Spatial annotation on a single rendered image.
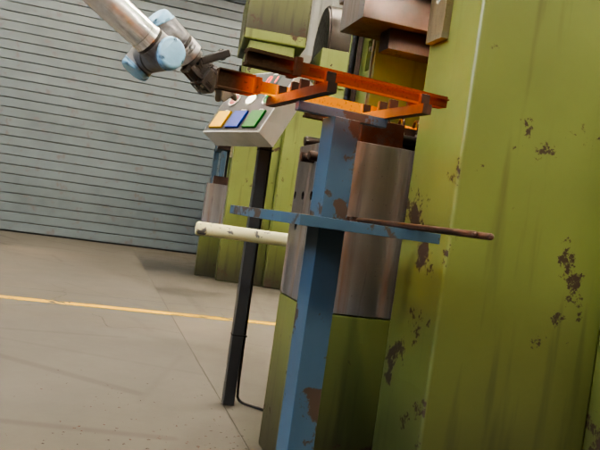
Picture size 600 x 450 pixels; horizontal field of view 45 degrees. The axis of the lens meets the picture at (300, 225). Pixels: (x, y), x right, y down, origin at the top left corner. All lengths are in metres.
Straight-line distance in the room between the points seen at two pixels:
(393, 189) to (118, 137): 8.20
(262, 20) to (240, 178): 1.49
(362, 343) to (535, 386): 0.43
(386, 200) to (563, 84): 0.51
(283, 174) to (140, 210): 3.53
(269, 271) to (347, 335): 4.97
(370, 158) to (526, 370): 0.64
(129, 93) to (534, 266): 8.56
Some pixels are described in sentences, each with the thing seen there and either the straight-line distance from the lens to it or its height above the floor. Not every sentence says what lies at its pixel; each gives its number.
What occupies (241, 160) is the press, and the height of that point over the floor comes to 1.16.
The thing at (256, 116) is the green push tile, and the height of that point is 1.02.
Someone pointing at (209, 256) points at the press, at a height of 0.20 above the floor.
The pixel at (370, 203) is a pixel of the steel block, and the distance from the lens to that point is 1.86.
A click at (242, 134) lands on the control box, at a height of 0.95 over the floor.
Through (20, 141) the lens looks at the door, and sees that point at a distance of 9.96.
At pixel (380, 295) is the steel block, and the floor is 0.53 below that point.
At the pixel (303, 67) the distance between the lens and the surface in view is 1.36.
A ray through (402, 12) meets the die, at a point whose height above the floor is 1.31.
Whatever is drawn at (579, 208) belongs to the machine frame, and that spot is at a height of 0.82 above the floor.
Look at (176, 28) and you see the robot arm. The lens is 2.27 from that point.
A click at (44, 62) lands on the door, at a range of 10.04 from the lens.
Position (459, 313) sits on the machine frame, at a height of 0.54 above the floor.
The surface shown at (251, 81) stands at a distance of 1.59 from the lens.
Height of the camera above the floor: 0.70
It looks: 1 degrees down
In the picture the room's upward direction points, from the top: 8 degrees clockwise
